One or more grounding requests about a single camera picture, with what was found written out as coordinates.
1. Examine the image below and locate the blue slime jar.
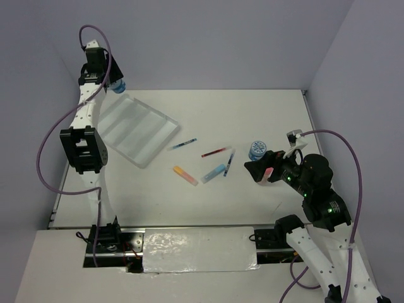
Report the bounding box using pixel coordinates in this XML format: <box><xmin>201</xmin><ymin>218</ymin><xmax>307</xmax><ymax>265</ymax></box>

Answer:
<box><xmin>109</xmin><ymin>79</ymin><xmax>126</xmax><ymax>94</ymax></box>
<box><xmin>248</xmin><ymin>141</ymin><xmax>267</xmax><ymax>161</ymax></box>

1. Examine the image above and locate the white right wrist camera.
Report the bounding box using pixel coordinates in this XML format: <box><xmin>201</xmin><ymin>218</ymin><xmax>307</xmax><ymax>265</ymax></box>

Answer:
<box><xmin>283</xmin><ymin>129</ymin><xmax>307</xmax><ymax>159</ymax></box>

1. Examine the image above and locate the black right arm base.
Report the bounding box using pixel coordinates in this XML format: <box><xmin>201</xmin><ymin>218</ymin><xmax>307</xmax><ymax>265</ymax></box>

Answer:
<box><xmin>249</xmin><ymin>228</ymin><xmax>296</xmax><ymax>265</ymax></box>

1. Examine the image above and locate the silver foil cover plate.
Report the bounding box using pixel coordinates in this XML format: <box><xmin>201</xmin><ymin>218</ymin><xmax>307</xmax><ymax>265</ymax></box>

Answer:
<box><xmin>143</xmin><ymin>227</ymin><xmax>259</xmax><ymax>273</ymax></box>

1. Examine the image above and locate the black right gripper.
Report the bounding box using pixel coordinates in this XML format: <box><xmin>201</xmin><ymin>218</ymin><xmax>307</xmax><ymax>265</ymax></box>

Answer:
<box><xmin>243</xmin><ymin>144</ymin><xmax>311</xmax><ymax>194</ymax></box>

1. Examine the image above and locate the blue highlighter marker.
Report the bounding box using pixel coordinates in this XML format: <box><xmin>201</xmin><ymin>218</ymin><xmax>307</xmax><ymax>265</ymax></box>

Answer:
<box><xmin>201</xmin><ymin>164</ymin><xmax>226</xmax><ymax>184</ymax></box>

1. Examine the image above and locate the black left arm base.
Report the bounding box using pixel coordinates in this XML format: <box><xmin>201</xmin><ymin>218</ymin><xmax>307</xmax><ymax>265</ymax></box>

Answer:
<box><xmin>76</xmin><ymin>220</ymin><xmax>145</xmax><ymax>273</ymax></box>

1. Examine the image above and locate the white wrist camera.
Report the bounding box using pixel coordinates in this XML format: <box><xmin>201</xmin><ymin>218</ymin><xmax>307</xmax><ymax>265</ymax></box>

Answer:
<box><xmin>85</xmin><ymin>39</ymin><xmax>100</xmax><ymax>50</ymax></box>
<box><xmin>283</xmin><ymin>129</ymin><xmax>307</xmax><ymax>159</ymax></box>

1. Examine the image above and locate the pink capped bottle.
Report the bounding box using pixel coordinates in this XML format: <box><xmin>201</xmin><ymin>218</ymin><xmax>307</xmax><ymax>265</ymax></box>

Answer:
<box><xmin>258</xmin><ymin>167</ymin><xmax>273</xmax><ymax>186</ymax></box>

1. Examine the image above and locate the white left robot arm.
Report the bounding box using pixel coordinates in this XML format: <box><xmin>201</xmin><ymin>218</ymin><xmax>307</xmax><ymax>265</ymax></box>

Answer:
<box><xmin>59</xmin><ymin>40</ymin><xmax>117</xmax><ymax>229</ymax></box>

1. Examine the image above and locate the white compartment tray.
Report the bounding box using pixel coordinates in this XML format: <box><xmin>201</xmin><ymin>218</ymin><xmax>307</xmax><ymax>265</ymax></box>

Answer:
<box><xmin>97</xmin><ymin>94</ymin><xmax>181</xmax><ymax>169</ymax></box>

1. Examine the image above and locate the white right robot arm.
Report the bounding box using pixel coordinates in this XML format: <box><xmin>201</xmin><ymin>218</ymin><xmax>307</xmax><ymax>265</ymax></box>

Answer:
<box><xmin>244</xmin><ymin>151</ymin><xmax>390</xmax><ymax>302</ymax></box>

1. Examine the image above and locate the red ink refill pen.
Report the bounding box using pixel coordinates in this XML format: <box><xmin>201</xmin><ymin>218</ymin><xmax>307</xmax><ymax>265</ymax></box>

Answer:
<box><xmin>201</xmin><ymin>146</ymin><xmax>232</xmax><ymax>158</ymax></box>

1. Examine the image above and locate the blue ink refill pen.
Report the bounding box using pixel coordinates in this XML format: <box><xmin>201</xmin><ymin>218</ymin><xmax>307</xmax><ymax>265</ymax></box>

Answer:
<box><xmin>167</xmin><ymin>138</ymin><xmax>198</xmax><ymax>151</ymax></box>

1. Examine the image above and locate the orange highlighter marker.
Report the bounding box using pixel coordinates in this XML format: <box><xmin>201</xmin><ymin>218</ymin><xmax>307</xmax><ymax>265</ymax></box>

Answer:
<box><xmin>173</xmin><ymin>166</ymin><xmax>198</xmax><ymax>186</ymax></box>

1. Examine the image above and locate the dark blue gel pen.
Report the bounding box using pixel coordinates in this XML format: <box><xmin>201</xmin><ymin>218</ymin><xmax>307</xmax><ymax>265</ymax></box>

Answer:
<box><xmin>223</xmin><ymin>148</ymin><xmax>236</xmax><ymax>177</ymax></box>

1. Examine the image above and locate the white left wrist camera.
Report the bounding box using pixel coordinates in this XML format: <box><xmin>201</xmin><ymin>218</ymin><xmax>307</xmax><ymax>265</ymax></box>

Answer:
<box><xmin>85</xmin><ymin>39</ymin><xmax>100</xmax><ymax>50</ymax></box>

